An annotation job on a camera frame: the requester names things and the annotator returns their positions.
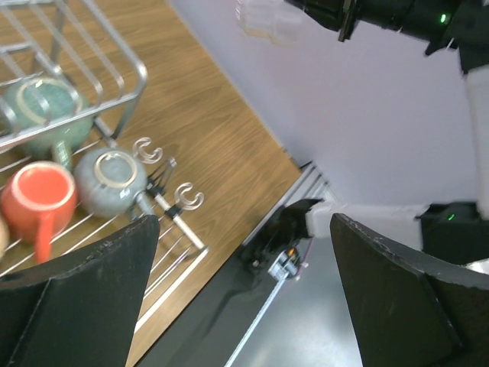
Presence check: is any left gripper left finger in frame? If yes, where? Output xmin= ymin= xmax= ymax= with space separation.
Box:
xmin=1 ymin=215 xmax=160 ymax=366

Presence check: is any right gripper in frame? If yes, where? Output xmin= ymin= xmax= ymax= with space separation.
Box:
xmin=284 ymin=0 xmax=425 ymax=43

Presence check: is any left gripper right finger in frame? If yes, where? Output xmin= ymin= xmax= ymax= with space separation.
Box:
xmin=330 ymin=214 xmax=488 ymax=366

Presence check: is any orange mug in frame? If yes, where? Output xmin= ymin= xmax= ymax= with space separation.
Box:
xmin=1 ymin=161 xmax=77 ymax=264

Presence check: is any clear glass cup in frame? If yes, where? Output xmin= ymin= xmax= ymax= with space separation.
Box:
xmin=235 ymin=0 xmax=305 ymax=45

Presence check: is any teal ceramic mug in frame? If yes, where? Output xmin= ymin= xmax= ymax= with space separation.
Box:
xmin=3 ymin=76 xmax=93 ymax=171

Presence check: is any beige ceramic mug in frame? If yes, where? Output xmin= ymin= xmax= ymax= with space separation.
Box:
xmin=0 ymin=217 xmax=9 ymax=259

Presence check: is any black base mat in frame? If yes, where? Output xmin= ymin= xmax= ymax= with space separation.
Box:
xmin=137 ymin=213 xmax=306 ymax=367

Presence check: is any metal wire dish rack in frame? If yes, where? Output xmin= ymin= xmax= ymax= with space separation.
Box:
xmin=1 ymin=1 xmax=208 ymax=328

